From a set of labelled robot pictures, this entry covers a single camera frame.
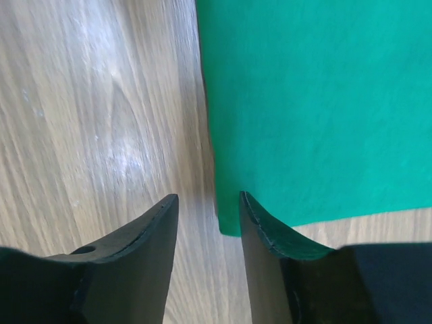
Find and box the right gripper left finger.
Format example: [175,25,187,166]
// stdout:
[43,194,179,323]

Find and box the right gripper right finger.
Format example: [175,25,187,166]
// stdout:
[239,191,333,323]

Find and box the green t shirt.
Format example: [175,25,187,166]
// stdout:
[196,1,431,236]

